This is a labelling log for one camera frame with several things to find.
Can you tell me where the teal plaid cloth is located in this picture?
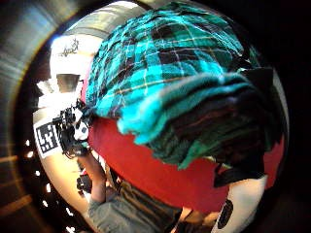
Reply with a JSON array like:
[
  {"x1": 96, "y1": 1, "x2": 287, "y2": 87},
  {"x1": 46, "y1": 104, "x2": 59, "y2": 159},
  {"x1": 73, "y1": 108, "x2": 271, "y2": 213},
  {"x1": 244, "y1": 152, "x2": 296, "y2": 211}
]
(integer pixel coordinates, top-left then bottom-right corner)
[{"x1": 84, "y1": 1, "x2": 284, "y2": 172}]

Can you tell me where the white marker cube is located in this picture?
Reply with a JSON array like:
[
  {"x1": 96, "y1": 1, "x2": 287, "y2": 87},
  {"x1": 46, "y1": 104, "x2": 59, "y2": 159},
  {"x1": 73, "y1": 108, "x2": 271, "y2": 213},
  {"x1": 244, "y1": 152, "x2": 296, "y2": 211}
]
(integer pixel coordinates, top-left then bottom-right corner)
[{"x1": 32, "y1": 118, "x2": 63, "y2": 159}]

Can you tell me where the the person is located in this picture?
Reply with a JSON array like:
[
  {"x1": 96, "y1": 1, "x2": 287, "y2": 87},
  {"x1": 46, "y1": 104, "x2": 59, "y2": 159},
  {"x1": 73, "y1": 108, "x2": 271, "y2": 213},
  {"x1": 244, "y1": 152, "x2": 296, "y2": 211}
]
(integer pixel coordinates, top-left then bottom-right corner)
[{"x1": 86, "y1": 174, "x2": 227, "y2": 233}]

